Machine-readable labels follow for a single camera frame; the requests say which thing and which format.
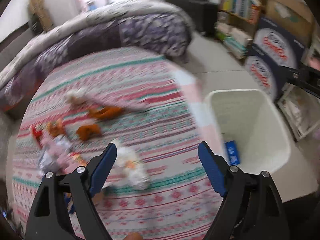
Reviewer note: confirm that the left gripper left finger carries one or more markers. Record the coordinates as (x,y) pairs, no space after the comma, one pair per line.
(49,218)

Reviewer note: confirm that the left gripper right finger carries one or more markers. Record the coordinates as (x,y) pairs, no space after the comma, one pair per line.
(251,208)

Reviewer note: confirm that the pink fuzzy sock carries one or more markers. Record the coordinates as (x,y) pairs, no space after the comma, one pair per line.
(55,155)
(127,105)

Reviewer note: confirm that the blue biscuit box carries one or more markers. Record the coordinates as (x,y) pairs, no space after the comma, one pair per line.
(232,152)

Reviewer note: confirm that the white plastic trash bin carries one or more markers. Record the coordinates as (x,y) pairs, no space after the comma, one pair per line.
(250,118)

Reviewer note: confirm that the small white tissue wad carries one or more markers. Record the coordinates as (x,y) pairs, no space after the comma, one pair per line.
(131,166)

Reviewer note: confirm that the red snack bag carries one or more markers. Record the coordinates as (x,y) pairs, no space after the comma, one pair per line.
(41,134)

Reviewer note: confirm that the crumpled white tissue ball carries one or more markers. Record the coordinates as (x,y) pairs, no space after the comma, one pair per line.
(76,96)

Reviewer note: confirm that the lower blue cardboard box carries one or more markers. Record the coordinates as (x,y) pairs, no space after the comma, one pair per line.
(265,72)

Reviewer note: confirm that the blue cardboard box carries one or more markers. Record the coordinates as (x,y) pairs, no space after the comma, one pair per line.
(265,72)
(279,44)

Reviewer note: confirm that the striped patterned bed sheet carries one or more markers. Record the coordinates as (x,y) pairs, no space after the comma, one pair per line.
(180,202)

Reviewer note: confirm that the upper blue cardboard box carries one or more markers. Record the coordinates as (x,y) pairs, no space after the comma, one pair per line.
(279,44)

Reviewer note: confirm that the black cabinet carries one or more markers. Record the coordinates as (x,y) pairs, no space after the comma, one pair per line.
(203,14)

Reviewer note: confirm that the brown cardboard box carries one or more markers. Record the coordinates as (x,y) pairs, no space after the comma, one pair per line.
(293,15)

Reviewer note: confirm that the purple patterned folded quilt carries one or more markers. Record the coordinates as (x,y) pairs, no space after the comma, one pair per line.
(150,24)

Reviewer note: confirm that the wooden bookshelf with books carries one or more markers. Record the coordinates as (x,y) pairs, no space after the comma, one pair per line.
(237,21)

